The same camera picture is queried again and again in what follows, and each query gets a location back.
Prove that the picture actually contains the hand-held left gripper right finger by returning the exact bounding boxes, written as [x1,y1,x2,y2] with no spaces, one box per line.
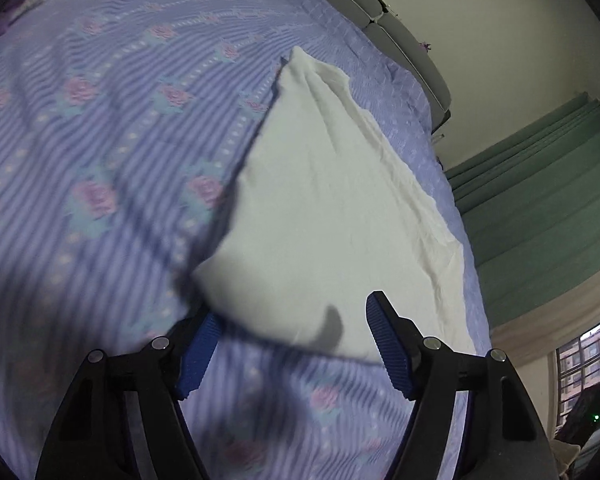
[365,290,556,480]

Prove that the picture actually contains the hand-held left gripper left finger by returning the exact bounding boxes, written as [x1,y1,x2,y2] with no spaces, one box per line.
[34,305,226,480]

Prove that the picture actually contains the white t-shirt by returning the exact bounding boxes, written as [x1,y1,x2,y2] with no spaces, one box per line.
[192,46,478,363]

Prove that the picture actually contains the barred window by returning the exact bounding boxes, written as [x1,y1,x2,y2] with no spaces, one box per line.
[555,310,600,441]

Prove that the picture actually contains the green curtain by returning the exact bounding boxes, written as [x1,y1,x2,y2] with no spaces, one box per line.
[445,92,600,328]

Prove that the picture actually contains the dark device with green light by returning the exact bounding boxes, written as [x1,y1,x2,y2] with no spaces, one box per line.
[562,385,600,446]

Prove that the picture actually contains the purple floral striped bedsheet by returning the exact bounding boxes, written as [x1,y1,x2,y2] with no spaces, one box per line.
[0,0,493,480]

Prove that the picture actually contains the beige padded headboard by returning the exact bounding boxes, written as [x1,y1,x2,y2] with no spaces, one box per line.
[300,0,453,126]

